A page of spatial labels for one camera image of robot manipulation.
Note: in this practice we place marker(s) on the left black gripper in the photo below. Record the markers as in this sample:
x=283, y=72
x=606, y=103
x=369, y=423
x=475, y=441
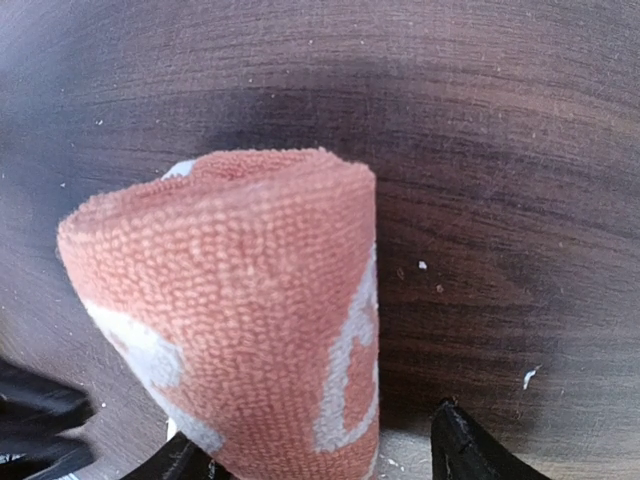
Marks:
x=36, y=412

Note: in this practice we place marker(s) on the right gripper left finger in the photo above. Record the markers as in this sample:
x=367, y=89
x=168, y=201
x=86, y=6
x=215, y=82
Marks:
x=178, y=459

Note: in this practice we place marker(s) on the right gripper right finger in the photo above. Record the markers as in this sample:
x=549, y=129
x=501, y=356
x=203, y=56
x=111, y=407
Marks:
x=462, y=449

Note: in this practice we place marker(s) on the beige bunny print towel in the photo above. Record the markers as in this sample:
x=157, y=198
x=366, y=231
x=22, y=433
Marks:
x=241, y=290

